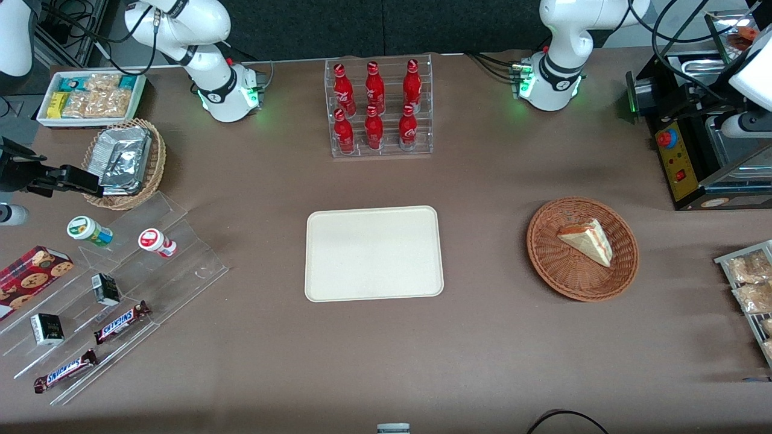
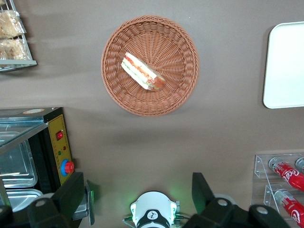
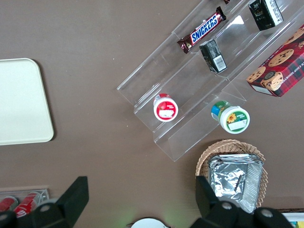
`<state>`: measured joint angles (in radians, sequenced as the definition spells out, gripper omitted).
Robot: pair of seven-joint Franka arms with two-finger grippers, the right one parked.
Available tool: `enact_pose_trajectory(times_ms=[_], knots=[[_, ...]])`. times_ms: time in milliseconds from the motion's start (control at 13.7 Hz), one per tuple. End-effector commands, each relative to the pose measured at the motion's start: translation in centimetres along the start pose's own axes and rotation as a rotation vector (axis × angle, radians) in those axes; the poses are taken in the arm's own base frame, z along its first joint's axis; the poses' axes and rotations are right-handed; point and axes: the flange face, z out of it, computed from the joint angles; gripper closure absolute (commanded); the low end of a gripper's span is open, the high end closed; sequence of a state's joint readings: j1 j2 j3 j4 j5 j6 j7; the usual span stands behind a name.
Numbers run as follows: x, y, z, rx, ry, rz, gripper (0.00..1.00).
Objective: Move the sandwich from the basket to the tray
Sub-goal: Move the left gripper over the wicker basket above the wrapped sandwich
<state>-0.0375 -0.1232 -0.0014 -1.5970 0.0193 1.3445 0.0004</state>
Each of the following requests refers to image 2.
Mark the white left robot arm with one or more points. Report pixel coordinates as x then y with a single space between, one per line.
152 204

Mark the triangle sandwich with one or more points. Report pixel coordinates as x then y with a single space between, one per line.
140 71

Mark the brown round wicker basket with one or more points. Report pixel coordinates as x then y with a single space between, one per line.
171 47

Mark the steel warmer pan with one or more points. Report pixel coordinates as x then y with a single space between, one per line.
16 164
21 199

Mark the clear bag of rice snack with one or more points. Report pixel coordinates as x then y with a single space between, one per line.
12 48
9 23

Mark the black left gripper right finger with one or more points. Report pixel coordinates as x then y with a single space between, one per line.
202 192

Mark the cream plastic tray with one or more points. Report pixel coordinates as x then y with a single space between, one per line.
285 71

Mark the metal tray with pastries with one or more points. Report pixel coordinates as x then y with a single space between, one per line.
16 63

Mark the black glass food warmer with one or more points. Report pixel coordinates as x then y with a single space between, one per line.
59 133

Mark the clear acrylic bottle rack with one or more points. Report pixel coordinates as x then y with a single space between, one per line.
261 166

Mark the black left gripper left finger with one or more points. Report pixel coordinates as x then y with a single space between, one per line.
71 192

